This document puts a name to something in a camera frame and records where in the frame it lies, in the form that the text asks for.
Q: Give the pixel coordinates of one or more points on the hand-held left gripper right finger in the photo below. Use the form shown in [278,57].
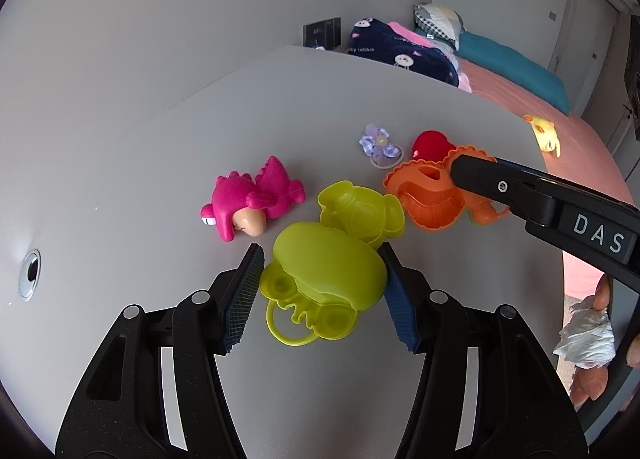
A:
[402,311]

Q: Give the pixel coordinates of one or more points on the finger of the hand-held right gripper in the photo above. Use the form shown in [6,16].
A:
[500,184]

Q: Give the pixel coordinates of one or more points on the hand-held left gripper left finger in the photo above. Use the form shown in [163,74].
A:
[245,299]

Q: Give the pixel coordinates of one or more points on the orange toy mould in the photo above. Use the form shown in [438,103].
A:
[430,199]

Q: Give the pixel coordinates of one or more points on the yellow-green elephant mould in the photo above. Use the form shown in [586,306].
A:
[325,264]

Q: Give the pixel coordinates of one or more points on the white tissue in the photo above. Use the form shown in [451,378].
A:
[585,339]

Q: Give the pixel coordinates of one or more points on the person's right hand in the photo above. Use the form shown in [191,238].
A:
[602,296]

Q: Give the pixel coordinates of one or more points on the yellow plush duck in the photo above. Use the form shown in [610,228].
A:
[544,134]

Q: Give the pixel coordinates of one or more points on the red toy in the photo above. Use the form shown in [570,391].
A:
[432,145]

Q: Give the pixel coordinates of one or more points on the pink bed sheet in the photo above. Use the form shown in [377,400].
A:
[585,149]

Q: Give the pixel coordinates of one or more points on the yellow-green koala mould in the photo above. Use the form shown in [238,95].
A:
[360,209]

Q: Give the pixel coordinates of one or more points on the pink dinosaur toy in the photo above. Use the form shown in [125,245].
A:
[267,189]

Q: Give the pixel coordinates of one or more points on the teal pillow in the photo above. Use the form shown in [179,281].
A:
[515,71]

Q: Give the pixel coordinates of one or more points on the navy printed blanket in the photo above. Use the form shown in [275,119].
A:
[400,56]

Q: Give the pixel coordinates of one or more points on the checked patchwork pillow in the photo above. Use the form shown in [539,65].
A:
[440,24]

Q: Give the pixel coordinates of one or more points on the grey door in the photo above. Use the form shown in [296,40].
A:
[590,29]

